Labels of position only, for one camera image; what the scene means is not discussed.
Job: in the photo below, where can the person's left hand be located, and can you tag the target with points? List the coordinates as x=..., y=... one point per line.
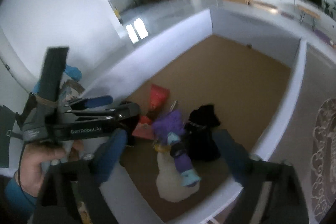
x=30, y=176

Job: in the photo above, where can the wooden bench with metal legs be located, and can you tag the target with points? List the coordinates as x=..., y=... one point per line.
x=305, y=11

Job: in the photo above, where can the red small pouch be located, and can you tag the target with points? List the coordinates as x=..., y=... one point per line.
x=158, y=99

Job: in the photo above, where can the white knitted pouch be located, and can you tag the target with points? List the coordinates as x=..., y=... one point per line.
x=169, y=181

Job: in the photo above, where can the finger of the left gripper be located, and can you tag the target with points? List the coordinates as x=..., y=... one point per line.
x=90, y=103

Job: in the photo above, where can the purple knitted item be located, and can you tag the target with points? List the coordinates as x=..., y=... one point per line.
x=169, y=130

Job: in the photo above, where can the white partitioned storage box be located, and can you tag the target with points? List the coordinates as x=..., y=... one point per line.
x=228, y=71

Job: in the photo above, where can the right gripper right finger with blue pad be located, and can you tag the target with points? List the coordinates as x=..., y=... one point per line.
x=234, y=154

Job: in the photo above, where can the black fabric pouch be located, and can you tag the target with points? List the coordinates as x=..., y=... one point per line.
x=198, y=139

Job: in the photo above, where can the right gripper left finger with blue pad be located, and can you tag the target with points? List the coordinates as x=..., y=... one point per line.
x=108, y=155

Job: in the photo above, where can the white cabinet sideboard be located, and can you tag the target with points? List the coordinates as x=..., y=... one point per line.
x=325, y=21

